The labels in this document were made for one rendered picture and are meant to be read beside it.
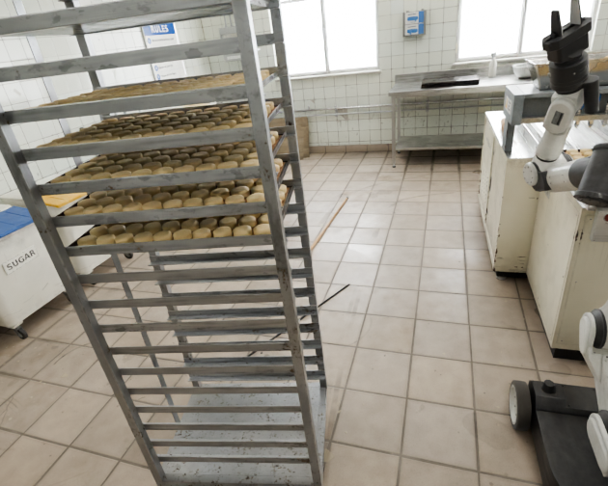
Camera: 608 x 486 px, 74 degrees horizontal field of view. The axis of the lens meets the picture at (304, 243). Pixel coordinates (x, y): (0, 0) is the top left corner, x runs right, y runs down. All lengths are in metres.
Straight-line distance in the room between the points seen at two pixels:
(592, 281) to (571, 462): 0.77
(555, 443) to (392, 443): 0.61
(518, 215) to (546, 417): 1.23
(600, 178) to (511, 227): 1.53
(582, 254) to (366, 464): 1.28
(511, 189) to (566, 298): 0.76
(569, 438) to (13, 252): 3.09
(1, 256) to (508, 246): 3.14
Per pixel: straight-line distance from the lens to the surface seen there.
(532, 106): 2.63
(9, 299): 3.20
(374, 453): 1.94
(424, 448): 1.97
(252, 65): 0.89
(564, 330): 2.33
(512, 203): 2.70
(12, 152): 1.19
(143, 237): 1.19
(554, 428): 1.93
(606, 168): 1.28
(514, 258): 2.87
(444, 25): 5.59
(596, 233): 2.03
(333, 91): 5.82
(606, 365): 1.83
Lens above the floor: 1.60
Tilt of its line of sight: 28 degrees down
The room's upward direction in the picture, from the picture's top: 7 degrees counter-clockwise
